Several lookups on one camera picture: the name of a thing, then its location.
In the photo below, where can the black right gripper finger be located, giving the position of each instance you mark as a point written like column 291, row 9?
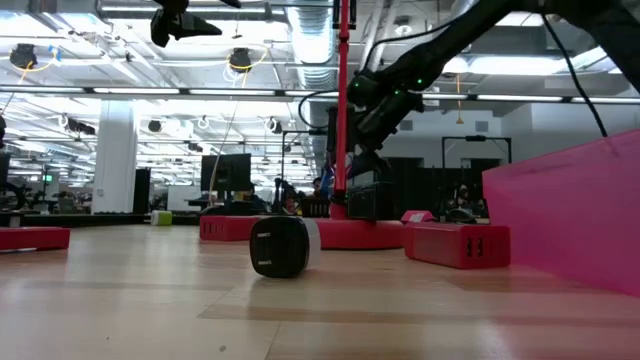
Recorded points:
column 361, row 169
column 380, row 161

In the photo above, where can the small pink labelled box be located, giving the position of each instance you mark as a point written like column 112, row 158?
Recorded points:
column 417, row 216

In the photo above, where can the black white wall charger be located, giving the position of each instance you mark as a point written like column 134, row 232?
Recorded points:
column 280, row 247

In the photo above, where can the red box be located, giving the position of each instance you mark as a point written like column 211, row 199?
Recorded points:
column 30, row 238

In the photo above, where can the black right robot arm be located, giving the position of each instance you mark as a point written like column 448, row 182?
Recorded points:
column 450, row 45

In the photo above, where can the black mesh basket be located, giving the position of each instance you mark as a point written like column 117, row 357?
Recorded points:
column 316, row 208

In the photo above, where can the red desk lamp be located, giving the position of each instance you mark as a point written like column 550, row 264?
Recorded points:
column 360, row 235

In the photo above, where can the long ceiling light strip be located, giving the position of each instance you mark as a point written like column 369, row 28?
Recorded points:
column 135, row 91

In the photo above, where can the black computer monitor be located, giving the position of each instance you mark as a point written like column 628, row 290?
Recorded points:
column 227, row 172

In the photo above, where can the white building column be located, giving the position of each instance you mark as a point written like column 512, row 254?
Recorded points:
column 115, row 155

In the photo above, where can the tall black cabinet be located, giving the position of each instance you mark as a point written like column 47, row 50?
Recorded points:
column 142, row 190

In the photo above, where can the small green white block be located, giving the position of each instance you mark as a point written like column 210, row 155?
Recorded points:
column 162, row 218

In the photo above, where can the pink plastic bin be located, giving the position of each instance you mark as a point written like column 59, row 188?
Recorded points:
column 565, row 215

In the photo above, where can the silver ventilation duct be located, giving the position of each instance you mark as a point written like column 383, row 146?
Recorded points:
column 312, row 40

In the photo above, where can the black metal frame stand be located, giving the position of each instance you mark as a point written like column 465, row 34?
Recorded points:
column 475, row 138

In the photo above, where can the black table edge rail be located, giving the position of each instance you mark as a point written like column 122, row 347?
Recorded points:
column 75, row 219

